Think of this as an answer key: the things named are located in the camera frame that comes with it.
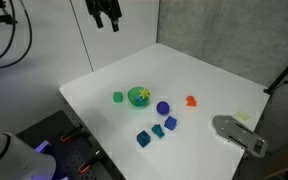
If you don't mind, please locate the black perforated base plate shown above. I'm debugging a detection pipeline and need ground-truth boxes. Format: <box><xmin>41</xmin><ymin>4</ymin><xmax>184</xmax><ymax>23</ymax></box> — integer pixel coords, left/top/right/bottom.
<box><xmin>15</xmin><ymin>109</ymin><xmax>126</xmax><ymax>180</ymax></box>

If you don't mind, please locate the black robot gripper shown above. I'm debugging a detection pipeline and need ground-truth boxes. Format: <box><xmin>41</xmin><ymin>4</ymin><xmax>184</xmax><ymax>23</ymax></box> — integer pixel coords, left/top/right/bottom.
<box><xmin>85</xmin><ymin>0</ymin><xmax>123</xmax><ymax>33</ymax></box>

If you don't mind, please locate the black cable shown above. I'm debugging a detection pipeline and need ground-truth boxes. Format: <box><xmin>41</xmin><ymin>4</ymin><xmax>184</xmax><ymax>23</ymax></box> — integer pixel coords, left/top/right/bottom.
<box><xmin>0</xmin><ymin>0</ymin><xmax>17</xmax><ymax>67</ymax></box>
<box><xmin>0</xmin><ymin>0</ymin><xmax>33</xmax><ymax>70</ymax></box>

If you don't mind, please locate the yellow spiky toy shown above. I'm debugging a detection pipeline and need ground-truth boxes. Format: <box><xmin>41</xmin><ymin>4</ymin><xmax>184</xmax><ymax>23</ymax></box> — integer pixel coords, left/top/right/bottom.
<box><xmin>138</xmin><ymin>87</ymin><xmax>151</xmax><ymax>100</ymax></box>

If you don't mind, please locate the orange toy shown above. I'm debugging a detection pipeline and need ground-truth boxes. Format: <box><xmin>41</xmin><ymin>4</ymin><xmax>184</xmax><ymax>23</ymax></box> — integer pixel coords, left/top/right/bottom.
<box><xmin>185</xmin><ymin>95</ymin><xmax>198</xmax><ymax>108</ymax></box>

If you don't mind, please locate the black mounting bar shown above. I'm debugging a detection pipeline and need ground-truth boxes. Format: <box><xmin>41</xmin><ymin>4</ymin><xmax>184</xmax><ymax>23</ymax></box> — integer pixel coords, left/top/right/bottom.
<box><xmin>0</xmin><ymin>0</ymin><xmax>19</xmax><ymax>26</ymax></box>

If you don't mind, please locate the teal animal toy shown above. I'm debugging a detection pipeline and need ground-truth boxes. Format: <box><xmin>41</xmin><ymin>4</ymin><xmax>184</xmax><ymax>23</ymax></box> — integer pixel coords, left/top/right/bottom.
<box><xmin>151</xmin><ymin>124</ymin><xmax>166</xmax><ymax>139</ymax></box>

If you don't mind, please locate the purple bumpy ball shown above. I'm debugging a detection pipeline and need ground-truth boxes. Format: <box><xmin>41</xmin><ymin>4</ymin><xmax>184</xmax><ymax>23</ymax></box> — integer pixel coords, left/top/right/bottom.
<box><xmin>156</xmin><ymin>100</ymin><xmax>171</xmax><ymax>116</ymax></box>

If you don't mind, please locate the plain blue cube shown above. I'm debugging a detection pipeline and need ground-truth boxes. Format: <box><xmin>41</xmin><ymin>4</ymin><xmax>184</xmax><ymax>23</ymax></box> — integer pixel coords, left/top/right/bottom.
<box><xmin>163</xmin><ymin>115</ymin><xmax>178</xmax><ymax>131</ymax></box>

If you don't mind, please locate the green cube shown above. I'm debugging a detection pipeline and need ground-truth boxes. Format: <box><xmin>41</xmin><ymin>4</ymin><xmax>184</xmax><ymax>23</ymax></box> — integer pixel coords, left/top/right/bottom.
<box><xmin>112</xmin><ymin>91</ymin><xmax>124</xmax><ymax>103</ymax></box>

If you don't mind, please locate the grey metal plate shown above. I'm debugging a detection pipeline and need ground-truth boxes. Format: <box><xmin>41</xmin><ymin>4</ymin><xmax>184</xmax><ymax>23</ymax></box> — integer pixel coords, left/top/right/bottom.
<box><xmin>211</xmin><ymin>114</ymin><xmax>269</xmax><ymax>159</ymax></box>

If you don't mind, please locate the black clamp with orange handle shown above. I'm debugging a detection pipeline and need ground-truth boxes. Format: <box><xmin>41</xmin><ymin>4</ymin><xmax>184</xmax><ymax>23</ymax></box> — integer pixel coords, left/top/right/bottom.
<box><xmin>78</xmin><ymin>149</ymin><xmax>105</xmax><ymax>174</ymax></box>
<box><xmin>59</xmin><ymin>123</ymin><xmax>85</xmax><ymax>144</ymax></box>

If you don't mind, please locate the pale yellow sticky note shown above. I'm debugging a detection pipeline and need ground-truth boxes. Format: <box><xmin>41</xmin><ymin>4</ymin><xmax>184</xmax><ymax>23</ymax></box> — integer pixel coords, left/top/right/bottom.
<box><xmin>235</xmin><ymin>111</ymin><xmax>251</xmax><ymax>122</ymax></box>

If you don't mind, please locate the green bowl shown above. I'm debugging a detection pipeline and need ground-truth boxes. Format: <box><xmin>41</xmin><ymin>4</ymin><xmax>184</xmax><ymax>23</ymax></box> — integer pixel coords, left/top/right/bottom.
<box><xmin>127</xmin><ymin>86</ymin><xmax>151</xmax><ymax>108</ymax></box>

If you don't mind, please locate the blue block with print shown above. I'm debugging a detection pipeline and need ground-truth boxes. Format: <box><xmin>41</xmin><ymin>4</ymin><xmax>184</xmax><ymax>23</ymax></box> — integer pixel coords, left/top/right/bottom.
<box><xmin>136</xmin><ymin>130</ymin><xmax>151</xmax><ymax>148</ymax></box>

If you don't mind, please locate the black tripod pole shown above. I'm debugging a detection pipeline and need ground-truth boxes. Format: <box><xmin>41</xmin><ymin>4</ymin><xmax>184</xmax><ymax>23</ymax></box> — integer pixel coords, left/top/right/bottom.
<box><xmin>263</xmin><ymin>48</ymin><xmax>288</xmax><ymax>96</ymax></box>

